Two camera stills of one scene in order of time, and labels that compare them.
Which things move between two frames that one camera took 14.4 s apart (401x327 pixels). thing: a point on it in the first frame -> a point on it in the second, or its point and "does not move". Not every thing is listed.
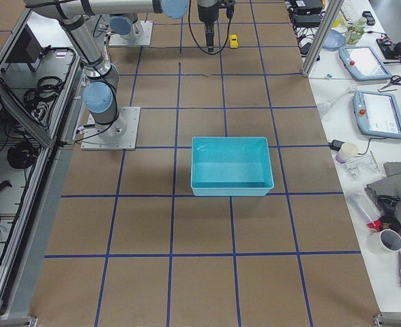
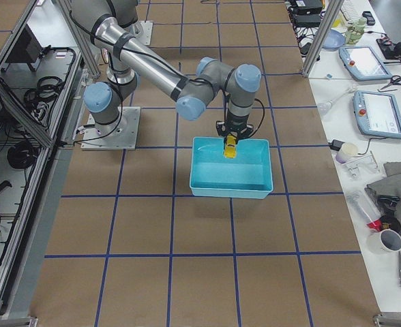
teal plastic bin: (230, 166) does not move
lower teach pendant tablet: (378, 114) does not move
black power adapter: (335, 145) does not move
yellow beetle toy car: (234, 41) -> (230, 148)
